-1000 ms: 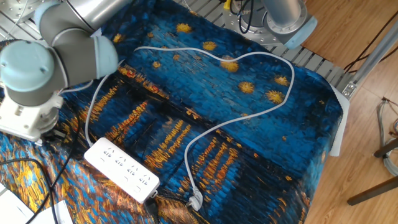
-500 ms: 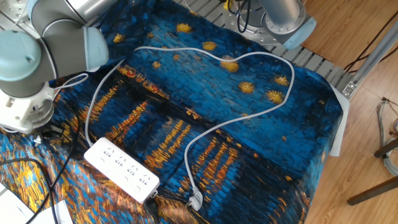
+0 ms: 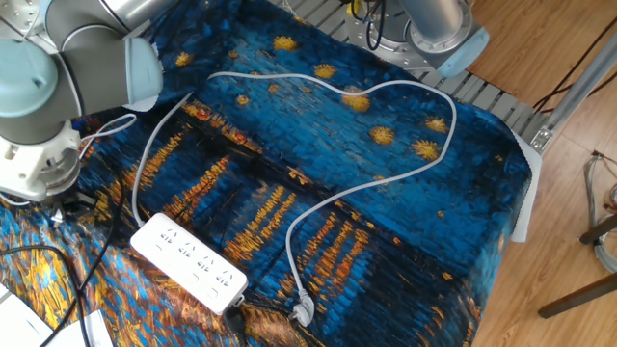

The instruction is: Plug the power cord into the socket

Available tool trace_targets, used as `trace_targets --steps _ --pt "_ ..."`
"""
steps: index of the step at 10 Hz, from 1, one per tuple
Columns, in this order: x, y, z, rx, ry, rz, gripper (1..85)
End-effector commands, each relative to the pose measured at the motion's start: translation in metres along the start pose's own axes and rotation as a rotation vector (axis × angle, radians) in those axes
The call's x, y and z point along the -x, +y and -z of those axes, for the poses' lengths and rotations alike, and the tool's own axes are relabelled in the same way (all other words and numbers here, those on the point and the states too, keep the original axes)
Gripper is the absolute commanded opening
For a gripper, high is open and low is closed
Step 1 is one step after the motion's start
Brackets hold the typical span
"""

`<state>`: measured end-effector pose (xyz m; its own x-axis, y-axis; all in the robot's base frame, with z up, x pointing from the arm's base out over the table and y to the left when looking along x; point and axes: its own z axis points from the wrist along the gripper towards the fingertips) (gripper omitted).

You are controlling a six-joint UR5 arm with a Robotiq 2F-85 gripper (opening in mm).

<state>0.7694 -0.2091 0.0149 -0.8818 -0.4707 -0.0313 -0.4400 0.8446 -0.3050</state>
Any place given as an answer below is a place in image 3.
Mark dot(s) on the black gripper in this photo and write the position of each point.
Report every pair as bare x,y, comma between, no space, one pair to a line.
60,196

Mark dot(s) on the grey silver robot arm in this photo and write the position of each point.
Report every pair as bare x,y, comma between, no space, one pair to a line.
96,82

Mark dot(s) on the white power strip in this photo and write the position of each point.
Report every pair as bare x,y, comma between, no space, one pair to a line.
188,262

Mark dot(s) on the white flat box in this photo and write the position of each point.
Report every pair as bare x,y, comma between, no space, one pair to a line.
91,330
19,323

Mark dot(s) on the perforated aluminium plate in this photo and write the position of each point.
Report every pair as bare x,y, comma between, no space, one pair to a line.
17,12

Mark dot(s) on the starry night patterned tablecloth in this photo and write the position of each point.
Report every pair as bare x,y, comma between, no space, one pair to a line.
337,144

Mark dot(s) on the small yellow tag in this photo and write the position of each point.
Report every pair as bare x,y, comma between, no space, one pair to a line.
354,7

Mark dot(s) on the dark wooden furniture leg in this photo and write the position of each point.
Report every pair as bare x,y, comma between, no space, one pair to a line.
598,230
578,295

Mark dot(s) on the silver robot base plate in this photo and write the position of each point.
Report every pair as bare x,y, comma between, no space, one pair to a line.
359,34

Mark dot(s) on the aluminium frame post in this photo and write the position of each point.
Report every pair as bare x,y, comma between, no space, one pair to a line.
578,87

